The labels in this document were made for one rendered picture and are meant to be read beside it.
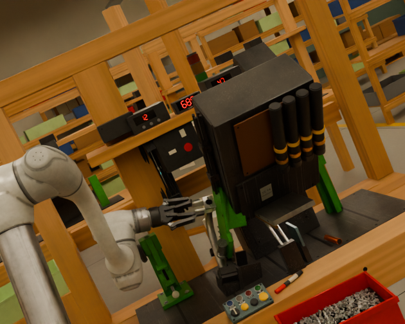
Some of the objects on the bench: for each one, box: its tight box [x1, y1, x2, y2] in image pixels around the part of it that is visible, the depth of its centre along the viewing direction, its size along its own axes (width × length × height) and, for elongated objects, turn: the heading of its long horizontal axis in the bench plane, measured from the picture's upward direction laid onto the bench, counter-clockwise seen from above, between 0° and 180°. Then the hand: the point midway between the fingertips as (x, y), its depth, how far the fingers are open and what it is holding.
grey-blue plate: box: [285, 222, 312, 263], centre depth 204 cm, size 10×2×14 cm, turn 79°
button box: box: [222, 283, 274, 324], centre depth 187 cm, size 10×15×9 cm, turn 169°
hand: (202, 206), depth 212 cm, fingers closed on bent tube, 3 cm apart
